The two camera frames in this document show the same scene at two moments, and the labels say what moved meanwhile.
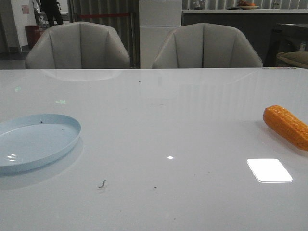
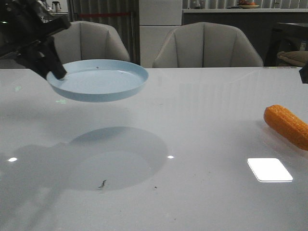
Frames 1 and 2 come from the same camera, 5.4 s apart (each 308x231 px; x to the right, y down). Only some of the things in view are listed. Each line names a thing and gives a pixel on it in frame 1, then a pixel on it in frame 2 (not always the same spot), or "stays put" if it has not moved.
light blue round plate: [29, 141] → [98, 80]
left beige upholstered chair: [77, 45] stays put
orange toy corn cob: [287, 125] stays put
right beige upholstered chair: [204, 45] stays put
